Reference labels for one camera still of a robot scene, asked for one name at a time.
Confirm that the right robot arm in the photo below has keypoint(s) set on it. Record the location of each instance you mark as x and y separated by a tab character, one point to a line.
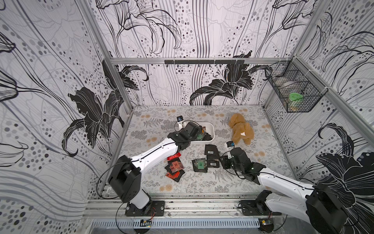
314	204

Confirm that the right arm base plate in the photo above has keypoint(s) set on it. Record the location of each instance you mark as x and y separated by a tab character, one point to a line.
257	206

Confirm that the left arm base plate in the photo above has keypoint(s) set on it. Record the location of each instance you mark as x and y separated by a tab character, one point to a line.
154	208

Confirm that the large green tea bag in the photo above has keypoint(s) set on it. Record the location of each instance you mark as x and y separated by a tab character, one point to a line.
200	165

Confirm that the black barcode tea bag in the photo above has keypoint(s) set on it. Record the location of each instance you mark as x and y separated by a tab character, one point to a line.
207	137
213	161
211	150

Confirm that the red square tea bag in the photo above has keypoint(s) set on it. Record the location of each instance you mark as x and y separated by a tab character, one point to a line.
177	155

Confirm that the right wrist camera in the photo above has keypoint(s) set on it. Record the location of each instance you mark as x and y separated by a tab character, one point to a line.
230	145

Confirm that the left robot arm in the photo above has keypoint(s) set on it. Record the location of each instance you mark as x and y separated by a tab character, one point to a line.
126	175

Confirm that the lower red black tea bag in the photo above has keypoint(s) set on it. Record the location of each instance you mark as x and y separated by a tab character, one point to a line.
176	176

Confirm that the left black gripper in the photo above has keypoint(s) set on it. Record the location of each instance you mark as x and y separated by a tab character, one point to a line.
193	138

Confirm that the white plastic storage box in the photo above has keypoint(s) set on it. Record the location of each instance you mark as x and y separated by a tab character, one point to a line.
207	128

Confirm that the green picture tea bag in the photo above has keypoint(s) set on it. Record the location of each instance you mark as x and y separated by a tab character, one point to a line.
200	137

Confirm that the white slotted cable duct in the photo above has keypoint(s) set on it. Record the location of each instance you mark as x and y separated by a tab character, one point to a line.
180	223

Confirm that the black wire basket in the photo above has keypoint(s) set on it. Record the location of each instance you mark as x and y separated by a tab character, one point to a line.
285	77

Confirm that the green lidded cup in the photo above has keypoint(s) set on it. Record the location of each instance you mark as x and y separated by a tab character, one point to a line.
294	101

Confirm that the red black tea bag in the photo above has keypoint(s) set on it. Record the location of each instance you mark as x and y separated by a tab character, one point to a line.
176	176
174	166

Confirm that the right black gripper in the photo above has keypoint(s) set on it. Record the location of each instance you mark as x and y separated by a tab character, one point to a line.
227	161

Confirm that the brown plush teddy dog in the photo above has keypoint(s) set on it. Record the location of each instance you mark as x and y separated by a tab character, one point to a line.
241	130

